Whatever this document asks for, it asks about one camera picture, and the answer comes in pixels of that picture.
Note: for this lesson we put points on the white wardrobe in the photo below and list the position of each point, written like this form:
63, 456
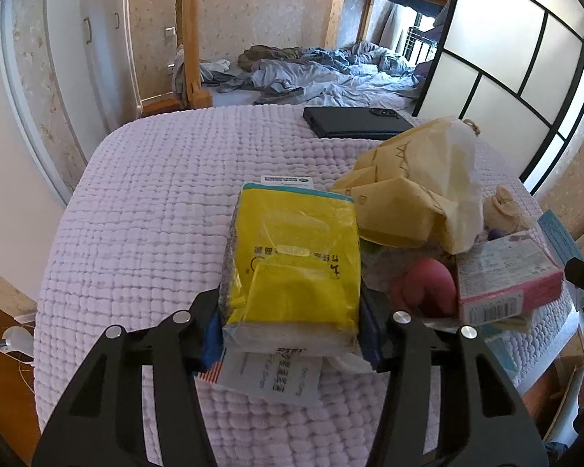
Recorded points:
92, 34

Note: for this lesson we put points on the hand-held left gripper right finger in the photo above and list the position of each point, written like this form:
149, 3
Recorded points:
370, 350

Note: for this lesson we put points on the white paper leaflet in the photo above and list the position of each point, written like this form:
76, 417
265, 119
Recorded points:
272, 379

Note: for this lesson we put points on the yellow tissue packet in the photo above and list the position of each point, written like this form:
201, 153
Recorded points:
297, 277

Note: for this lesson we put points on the black framed sliding screen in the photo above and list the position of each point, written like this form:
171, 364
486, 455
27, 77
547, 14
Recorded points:
506, 34

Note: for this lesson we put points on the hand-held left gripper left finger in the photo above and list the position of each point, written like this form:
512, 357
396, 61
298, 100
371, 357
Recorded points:
209, 350

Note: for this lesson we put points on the pink and white box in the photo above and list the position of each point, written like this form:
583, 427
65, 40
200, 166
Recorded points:
506, 277

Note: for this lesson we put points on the beige crumpled tissue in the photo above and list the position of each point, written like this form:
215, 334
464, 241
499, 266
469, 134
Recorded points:
506, 209

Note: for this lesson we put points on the brown cloth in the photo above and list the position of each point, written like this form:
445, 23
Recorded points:
267, 56

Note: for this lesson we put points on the white floor device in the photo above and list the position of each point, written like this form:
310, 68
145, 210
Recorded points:
12, 349

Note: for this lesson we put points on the brown paper bag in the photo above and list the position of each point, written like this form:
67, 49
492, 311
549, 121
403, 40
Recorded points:
418, 180

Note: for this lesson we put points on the blue duvet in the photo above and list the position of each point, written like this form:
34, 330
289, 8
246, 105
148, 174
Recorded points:
321, 73

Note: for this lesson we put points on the wooden bunk bed frame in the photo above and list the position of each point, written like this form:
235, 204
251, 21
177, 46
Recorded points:
190, 34

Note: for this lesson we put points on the blue face mask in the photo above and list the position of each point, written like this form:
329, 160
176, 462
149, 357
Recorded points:
557, 236

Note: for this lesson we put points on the grey hanging cloth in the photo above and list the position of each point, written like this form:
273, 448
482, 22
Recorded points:
179, 70

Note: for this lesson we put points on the black metal rack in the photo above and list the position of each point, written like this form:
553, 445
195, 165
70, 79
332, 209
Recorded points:
418, 44

